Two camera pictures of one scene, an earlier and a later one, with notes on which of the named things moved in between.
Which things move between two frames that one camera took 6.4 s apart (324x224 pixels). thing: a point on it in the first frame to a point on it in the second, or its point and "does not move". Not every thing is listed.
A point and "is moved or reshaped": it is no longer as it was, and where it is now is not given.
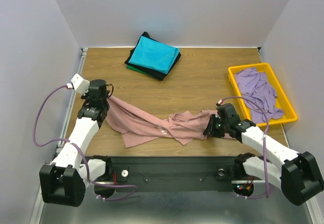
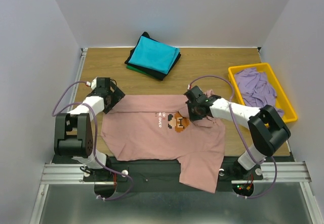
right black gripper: (210, 127) to (192, 113)
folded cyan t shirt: (154, 56) does not move
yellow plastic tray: (282, 98) does not move
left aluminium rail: (72, 100) does not move
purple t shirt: (258, 95) does not move
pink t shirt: (180, 127) is moved or reshaped
